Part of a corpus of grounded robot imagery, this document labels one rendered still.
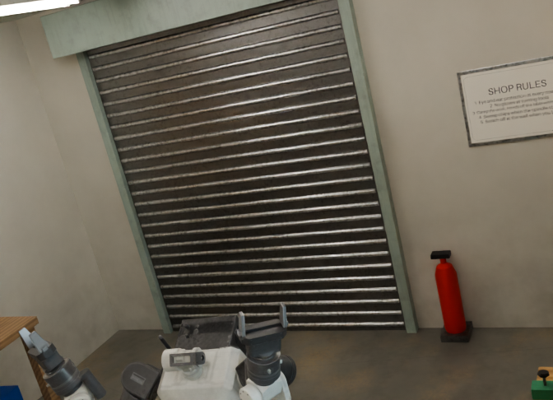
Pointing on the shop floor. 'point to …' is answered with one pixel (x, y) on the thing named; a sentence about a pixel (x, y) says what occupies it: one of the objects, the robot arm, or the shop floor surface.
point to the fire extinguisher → (450, 301)
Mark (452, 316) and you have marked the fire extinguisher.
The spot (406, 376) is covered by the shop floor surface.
